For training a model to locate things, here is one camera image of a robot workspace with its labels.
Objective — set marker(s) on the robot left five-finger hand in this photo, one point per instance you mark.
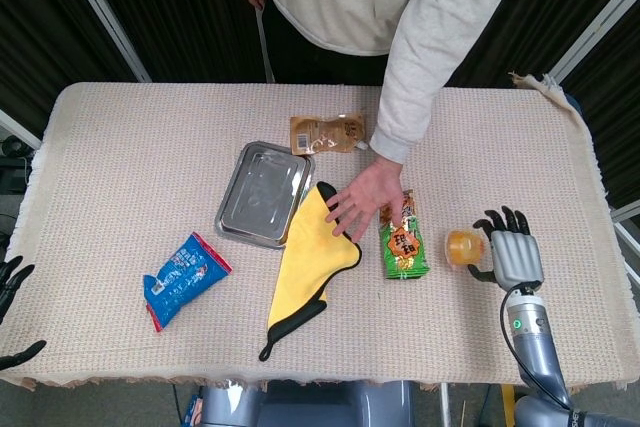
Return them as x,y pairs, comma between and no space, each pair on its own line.
12,274

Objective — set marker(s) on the robot right five-finger hand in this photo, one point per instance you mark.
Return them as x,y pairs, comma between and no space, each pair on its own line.
515,257

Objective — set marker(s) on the person left hand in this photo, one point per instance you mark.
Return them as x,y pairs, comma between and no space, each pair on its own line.
372,192

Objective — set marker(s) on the orange jelly cup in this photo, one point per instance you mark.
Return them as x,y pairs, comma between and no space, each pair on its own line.
465,247

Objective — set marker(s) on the robot right arm grey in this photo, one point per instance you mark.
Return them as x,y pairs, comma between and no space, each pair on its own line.
535,342

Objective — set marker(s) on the green snack bag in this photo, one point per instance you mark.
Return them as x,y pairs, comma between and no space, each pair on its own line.
405,247

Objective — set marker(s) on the brown spout pouch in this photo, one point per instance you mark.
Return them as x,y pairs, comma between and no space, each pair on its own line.
325,134

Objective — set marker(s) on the yellow cloth black trim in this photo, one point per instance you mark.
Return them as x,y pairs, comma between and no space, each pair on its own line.
310,257

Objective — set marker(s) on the black equipment box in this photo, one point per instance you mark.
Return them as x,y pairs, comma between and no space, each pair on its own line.
12,167

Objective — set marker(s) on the stainless steel rectangular tray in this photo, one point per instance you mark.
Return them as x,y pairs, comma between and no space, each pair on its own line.
265,197

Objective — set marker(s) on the person left arm white sleeve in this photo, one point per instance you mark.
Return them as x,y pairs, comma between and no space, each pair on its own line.
425,72

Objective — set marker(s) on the blue snack bag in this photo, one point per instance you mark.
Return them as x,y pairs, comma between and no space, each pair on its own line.
180,277

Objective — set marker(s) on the beige woven tablecloth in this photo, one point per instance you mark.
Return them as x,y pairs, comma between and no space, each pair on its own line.
150,147

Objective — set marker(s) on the grey robot torso base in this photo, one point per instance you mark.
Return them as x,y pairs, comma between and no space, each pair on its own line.
320,404

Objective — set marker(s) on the white frame bar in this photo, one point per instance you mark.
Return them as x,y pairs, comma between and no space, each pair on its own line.
20,128

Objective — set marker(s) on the white frame post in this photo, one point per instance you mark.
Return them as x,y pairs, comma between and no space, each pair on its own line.
595,37
105,17

